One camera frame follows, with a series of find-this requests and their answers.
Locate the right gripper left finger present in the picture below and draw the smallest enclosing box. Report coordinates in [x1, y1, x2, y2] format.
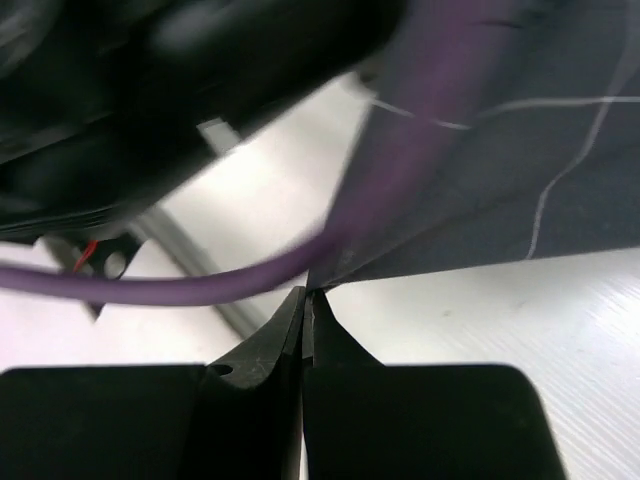
[1, 287, 305, 479]

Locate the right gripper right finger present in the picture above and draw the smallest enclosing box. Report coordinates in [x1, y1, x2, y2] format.
[303, 292, 566, 479]

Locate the dark grey checked pillowcase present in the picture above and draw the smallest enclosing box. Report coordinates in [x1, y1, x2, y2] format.
[309, 1, 639, 288]

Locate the aluminium front rail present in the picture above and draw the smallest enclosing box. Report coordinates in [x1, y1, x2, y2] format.
[130, 206, 266, 339]

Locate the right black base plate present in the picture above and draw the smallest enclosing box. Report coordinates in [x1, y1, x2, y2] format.
[42, 230, 146, 280]

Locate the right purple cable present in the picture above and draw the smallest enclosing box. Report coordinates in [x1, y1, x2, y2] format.
[0, 0, 491, 307]

